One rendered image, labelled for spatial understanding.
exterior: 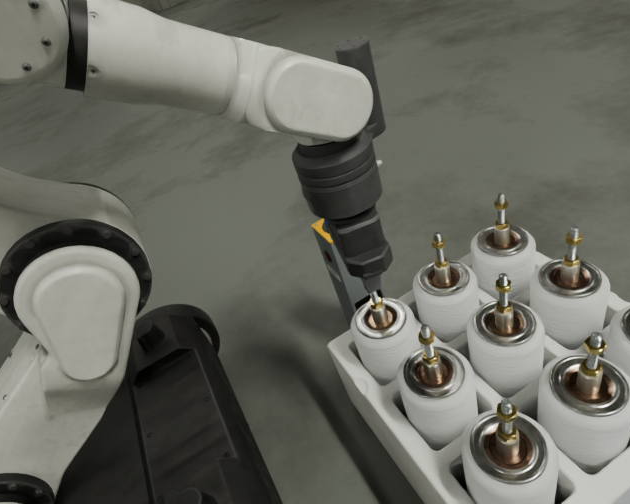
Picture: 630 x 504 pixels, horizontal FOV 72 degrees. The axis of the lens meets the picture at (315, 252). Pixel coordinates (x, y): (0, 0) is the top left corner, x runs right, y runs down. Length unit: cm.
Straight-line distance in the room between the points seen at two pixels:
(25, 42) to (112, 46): 6
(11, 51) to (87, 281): 22
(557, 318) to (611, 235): 50
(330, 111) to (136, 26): 16
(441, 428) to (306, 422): 35
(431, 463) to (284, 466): 33
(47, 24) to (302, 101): 18
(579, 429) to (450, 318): 22
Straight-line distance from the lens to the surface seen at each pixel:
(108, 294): 48
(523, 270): 74
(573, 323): 69
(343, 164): 44
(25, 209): 49
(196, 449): 72
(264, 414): 93
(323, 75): 39
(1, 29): 32
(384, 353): 64
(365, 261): 49
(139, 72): 36
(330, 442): 85
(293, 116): 38
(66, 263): 47
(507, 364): 62
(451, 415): 58
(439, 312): 68
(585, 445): 60
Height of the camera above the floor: 74
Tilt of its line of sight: 37 degrees down
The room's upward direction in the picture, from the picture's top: 21 degrees counter-clockwise
